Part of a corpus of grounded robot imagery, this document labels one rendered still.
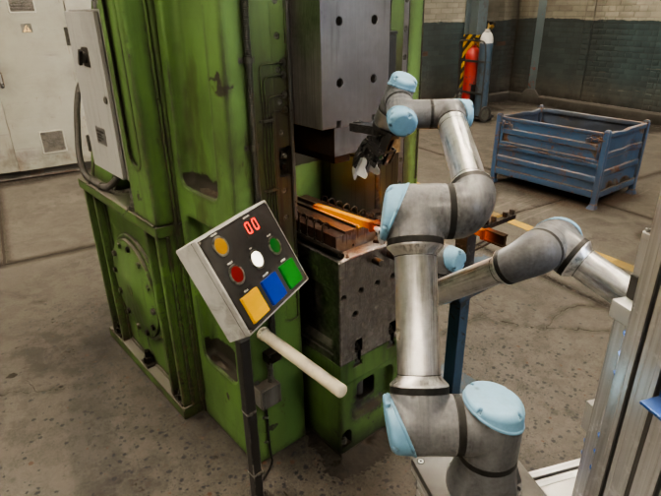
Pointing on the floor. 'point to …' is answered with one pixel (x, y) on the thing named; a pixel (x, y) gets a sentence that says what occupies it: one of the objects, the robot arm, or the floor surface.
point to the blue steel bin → (570, 151)
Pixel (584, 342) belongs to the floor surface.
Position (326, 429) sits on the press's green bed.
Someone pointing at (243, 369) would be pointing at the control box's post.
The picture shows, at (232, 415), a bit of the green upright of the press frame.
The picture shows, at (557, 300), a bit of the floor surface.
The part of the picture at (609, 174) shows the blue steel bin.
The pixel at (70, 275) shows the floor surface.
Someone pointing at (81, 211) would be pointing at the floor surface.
